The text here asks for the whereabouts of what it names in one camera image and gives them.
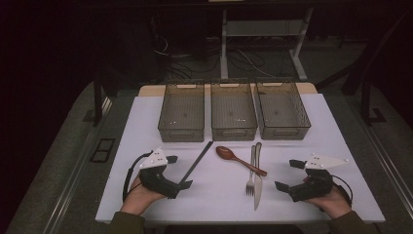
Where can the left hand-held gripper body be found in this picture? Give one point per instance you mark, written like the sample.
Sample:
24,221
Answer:
156,180

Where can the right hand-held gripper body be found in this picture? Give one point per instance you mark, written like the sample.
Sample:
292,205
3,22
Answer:
313,187

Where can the silver metal knife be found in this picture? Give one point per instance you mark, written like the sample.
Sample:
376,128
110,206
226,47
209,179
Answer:
257,188

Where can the black chopsticks pair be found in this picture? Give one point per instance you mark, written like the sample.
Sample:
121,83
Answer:
196,162

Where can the silver metal fork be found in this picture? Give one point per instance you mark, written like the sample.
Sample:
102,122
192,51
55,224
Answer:
250,190

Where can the translucent grey plastic bin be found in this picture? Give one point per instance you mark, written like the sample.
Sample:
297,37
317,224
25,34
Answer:
233,112
181,112
281,110

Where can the reddish brown wooden spoon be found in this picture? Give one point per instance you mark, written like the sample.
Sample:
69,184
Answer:
224,152

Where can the person's left hand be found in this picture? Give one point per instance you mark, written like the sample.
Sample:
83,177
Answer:
139,198

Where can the person's right hand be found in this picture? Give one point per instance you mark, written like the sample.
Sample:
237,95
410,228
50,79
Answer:
334,203

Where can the light wooden board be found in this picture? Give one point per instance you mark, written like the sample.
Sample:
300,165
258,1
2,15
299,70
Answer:
149,90

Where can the black metal stand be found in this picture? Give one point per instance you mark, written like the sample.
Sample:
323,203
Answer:
366,104

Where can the black floor socket frame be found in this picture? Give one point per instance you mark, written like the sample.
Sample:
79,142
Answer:
102,150

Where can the metal floor rail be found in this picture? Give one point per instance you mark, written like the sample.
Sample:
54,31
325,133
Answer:
389,162
73,182

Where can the white metal desk frame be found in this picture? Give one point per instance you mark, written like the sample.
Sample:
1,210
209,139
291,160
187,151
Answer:
223,48

